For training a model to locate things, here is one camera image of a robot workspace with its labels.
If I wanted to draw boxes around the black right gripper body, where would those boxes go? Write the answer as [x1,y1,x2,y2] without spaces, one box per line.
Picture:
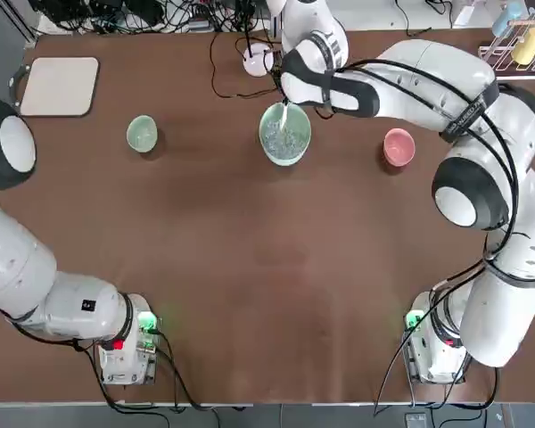
[272,57,283,103]

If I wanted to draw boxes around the small green bowl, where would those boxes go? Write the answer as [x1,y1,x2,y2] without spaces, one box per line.
[126,114,160,155]

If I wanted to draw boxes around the large green bowl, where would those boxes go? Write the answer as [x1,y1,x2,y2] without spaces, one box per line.
[258,102,313,167]

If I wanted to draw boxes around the pink bowl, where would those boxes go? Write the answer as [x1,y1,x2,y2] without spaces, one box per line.
[382,128,416,169]

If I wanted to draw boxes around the white desk lamp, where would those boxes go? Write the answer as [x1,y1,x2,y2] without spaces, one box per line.
[242,0,292,78]

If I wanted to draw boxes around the clear beads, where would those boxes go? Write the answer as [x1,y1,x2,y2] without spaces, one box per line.
[263,116,308,158]

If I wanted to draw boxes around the white square board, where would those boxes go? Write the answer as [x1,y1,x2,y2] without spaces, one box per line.
[20,56,100,118]

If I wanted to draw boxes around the blue cup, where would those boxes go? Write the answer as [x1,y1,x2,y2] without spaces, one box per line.
[491,0,525,39]

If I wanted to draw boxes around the yellow cup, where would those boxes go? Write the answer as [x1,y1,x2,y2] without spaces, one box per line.
[511,26,535,66]

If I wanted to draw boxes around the black lamp cable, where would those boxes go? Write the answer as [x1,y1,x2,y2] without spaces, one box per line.
[210,30,282,100]

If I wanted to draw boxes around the wire cup rack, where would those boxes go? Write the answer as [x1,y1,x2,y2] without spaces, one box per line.
[478,6,535,82]

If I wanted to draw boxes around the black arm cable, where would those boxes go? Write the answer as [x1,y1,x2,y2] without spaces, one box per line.
[329,57,518,304]
[333,66,509,268]

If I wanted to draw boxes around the black base cable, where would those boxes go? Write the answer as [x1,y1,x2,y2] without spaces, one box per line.
[70,327,226,428]
[373,284,503,420]

